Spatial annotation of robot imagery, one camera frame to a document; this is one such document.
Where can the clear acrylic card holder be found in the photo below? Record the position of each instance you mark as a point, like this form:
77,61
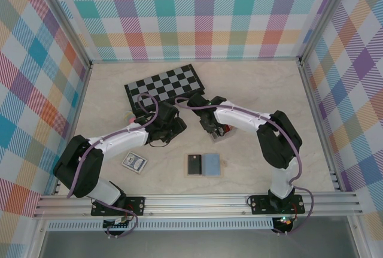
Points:
227,137

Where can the light blue card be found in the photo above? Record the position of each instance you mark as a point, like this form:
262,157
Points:
212,163

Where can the black credit card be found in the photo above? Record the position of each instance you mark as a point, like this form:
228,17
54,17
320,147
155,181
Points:
194,164

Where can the wooden card tray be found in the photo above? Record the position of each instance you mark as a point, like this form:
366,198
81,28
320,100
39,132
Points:
222,168

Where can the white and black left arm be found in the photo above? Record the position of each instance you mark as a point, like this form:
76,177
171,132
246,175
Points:
119,139

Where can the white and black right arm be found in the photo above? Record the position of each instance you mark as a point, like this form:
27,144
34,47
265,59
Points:
239,117

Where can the blue playing card deck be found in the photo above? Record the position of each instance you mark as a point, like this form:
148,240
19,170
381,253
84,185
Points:
134,163

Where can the pink toy microphone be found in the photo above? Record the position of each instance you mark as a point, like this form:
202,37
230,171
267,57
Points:
128,116

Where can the black and grey chessboard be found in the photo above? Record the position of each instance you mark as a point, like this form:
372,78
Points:
161,87

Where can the small circuit board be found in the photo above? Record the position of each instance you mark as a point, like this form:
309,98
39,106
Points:
285,221
118,225

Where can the aluminium frame bar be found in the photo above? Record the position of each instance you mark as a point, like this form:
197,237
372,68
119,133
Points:
194,60
80,96
314,105

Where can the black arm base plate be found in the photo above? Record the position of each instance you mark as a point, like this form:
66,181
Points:
134,205
260,204

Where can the aluminium mounting rail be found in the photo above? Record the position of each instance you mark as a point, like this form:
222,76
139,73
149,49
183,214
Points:
194,205

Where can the aluminium frame post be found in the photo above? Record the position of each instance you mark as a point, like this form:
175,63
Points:
66,21
325,15

